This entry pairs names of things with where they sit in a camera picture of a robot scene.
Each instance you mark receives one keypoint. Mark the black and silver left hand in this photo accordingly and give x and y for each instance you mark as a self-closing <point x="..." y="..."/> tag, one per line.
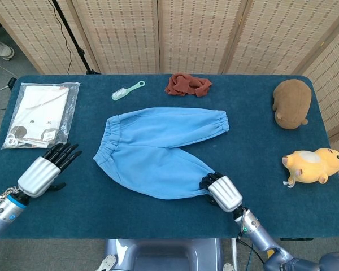
<point x="36" y="176"/>

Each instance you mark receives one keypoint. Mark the black and silver right hand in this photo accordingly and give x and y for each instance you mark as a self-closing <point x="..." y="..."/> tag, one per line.
<point x="224" y="193"/>

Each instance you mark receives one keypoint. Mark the blue sweatpants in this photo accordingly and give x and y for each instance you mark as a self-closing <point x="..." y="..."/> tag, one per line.
<point x="158" y="146"/>

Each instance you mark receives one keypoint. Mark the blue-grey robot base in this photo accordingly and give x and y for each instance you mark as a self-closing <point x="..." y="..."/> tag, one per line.
<point x="164" y="254"/>

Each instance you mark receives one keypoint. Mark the white metal pole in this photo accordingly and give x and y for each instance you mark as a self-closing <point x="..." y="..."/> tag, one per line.
<point x="234" y="254"/>

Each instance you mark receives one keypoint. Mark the clear bag with white garment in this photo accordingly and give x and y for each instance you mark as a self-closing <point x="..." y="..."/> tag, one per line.
<point x="42" y="113"/>

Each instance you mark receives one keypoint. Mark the teal table mat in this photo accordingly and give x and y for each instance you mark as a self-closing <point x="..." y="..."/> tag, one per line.
<point x="257" y="135"/>

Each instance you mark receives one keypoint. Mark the white perforated foot plate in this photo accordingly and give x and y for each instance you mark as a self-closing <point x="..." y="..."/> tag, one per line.
<point x="107" y="262"/>
<point x="228" y="267"/>

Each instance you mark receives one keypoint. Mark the yellow hamster plush toy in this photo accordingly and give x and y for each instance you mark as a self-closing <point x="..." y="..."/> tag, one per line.
<point x="313" y="166"/>

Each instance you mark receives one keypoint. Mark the black table clamp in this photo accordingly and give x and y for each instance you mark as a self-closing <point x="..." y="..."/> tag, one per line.
<point x="11" y="83"/>

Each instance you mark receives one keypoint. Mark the brown plush toy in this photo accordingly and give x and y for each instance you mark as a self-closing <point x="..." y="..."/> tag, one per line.
<point x="293" y="104"/>

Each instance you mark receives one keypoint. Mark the rust brown crumpled cloth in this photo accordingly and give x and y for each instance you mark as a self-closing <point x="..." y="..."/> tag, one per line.
<point x="183" y="84"/>

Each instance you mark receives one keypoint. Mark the mint green small brush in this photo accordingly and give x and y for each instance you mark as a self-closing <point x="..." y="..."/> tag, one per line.
<point x="121" y="93"/>

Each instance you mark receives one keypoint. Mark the white sneaker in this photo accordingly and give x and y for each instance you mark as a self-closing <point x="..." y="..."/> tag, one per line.
<point x="1" y="49"/>

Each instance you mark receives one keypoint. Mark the black tripod stand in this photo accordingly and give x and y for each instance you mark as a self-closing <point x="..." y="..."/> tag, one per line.
<point x="73" y="39"/>

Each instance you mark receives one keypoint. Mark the bamboo folding screen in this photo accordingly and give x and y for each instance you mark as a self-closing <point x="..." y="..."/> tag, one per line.
<point x="186" y="34"/>

